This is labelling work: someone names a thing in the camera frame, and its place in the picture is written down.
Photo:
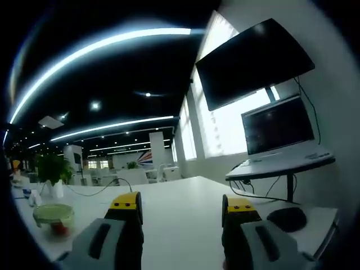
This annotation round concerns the green bowl with food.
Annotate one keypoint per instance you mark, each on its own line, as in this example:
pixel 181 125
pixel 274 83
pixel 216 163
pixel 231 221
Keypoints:
pixel 54 215

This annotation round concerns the white office chair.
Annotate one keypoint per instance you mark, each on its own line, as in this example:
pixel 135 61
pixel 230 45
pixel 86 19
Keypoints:
pixel 161 171

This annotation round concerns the white tabletop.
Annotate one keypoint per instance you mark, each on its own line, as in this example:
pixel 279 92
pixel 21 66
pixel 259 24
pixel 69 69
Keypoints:
pixel 185 202

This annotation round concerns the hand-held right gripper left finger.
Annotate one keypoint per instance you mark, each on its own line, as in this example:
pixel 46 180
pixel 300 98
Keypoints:
pixel 128 225

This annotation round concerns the red tomato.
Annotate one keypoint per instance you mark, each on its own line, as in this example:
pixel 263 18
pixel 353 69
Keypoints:
pixel 60 226

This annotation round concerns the potted green plant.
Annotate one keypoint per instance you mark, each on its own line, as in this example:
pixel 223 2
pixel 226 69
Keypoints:
pixel 53 171

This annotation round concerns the black computer mouse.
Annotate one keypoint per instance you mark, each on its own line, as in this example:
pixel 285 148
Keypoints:
pixel 287 218

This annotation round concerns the black wall monitor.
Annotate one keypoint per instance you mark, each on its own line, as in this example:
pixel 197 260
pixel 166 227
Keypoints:
pixel 253 63

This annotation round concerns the white laptop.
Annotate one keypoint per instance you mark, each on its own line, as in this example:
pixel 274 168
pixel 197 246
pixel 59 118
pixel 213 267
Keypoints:
pixel 284 135

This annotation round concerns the small white box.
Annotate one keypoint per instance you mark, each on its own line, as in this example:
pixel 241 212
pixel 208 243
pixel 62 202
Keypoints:
pixel 35 197

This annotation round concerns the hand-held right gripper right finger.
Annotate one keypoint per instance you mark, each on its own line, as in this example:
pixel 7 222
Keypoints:
pixel 242 230

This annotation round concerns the black laptop stand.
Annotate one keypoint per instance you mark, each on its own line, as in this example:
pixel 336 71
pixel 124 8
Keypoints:
pixel 289 180

